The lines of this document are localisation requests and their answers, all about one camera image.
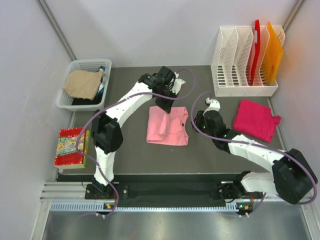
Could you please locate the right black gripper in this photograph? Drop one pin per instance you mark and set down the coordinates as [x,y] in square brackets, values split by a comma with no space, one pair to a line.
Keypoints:
[197,122]

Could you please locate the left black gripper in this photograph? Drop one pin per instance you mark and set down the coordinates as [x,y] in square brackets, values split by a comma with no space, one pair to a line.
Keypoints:
[166,107]

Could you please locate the light pink t shirt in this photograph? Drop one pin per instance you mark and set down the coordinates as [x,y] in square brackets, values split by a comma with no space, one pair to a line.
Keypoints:
[167,128]

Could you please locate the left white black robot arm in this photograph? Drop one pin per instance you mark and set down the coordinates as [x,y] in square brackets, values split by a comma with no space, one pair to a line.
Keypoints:
[106,128]

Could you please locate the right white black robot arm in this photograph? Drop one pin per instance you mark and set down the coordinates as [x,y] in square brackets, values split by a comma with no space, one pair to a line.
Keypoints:
[287,174]

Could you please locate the folded magenta t shirt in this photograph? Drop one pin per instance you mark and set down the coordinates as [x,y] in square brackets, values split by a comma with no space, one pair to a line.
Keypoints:
[256,120]

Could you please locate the white mesh file organizer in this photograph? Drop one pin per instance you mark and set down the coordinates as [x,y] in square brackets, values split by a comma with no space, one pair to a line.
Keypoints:
[229,66]

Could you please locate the beige folded t shirt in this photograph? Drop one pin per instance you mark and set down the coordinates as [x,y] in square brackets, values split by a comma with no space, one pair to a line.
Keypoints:
[83,84]

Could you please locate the dark clothes in basket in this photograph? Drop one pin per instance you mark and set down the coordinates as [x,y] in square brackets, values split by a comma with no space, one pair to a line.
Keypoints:
[99,94]

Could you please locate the red plastic folder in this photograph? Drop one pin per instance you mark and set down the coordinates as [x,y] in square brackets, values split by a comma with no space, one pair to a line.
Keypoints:
[257,46]

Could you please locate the white plastic laundry basket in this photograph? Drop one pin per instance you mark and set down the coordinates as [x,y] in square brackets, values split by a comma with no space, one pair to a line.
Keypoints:
[65,101]

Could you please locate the orange plastic folder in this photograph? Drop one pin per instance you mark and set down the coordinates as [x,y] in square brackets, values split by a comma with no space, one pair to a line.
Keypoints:
[272,57]

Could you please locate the red colourful book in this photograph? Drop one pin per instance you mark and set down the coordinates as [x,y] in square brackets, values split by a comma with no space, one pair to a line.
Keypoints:
[66,155]

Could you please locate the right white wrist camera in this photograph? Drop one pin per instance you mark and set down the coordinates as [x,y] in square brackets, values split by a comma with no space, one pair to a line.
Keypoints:
[212,104]

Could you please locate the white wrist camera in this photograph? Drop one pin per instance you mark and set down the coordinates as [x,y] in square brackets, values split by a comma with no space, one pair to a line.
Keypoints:
[177,84]
[212,104]

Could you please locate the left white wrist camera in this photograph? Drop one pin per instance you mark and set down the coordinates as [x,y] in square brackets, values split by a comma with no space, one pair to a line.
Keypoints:
[177,84]

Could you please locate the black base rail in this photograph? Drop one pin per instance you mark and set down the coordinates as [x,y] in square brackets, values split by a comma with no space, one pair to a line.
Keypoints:
[172,190]

